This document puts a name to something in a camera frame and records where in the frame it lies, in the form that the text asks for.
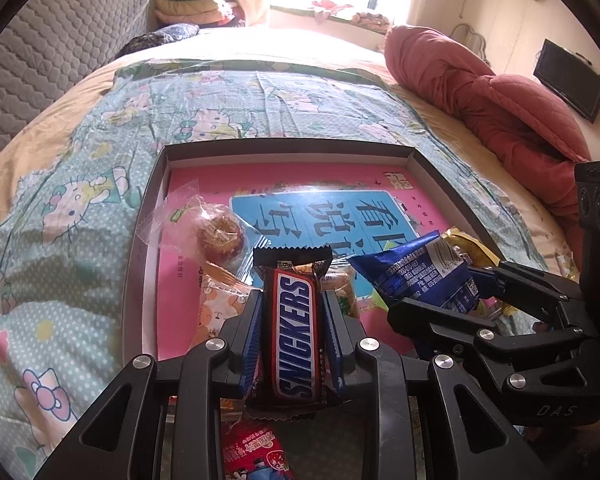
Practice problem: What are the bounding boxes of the dark patterned pillow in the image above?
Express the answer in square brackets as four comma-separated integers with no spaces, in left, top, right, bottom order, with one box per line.
[116,23,200,58]

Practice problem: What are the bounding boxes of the dark shallow cardboard tray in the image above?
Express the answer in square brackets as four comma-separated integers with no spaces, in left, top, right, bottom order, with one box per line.
[122,138,498,361]

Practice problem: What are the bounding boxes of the red quilted comforter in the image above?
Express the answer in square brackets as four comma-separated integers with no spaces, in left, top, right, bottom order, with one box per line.
[385,26,591,266]

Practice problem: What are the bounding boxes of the grey quilted headboard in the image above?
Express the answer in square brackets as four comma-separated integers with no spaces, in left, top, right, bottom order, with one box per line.
[0,0,156,153]

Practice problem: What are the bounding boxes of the black flat television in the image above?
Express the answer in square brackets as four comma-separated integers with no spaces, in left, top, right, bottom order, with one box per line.
[533,39,600,124]

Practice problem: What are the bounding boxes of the Hello Kitty teal blanket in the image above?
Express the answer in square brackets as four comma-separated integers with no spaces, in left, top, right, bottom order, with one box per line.
[0,60,546,479]

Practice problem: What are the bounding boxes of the blue cookie packet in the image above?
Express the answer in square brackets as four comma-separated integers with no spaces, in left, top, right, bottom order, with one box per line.
[349,231,480,314]

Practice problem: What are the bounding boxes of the orange cat snack packet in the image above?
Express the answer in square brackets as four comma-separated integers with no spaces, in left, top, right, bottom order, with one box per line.
[189,262,254,348]

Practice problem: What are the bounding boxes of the clear red candy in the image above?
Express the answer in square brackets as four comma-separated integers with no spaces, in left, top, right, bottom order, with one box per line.
[137,180,249,276]

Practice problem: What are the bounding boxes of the stack of folded clothes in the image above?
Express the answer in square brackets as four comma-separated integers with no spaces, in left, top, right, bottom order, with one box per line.
[154,0,246,28]

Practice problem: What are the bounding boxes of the Snickers bar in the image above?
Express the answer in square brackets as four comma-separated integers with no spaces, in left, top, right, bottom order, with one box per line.
[248,245,332,417]

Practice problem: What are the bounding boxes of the red cartoon snack packet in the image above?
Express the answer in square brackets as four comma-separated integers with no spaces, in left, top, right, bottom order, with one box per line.
[221,418,294,480]

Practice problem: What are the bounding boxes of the clear yellow cake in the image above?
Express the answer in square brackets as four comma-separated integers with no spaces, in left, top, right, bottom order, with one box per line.
[321,260,360,318]

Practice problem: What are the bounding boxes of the yellow snack packet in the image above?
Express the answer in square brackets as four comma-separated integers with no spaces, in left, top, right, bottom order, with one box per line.
[441,226,501,269]

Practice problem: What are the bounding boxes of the small candy on bedsheet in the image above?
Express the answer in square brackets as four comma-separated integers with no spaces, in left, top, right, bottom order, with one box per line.
[555,252,580,282]

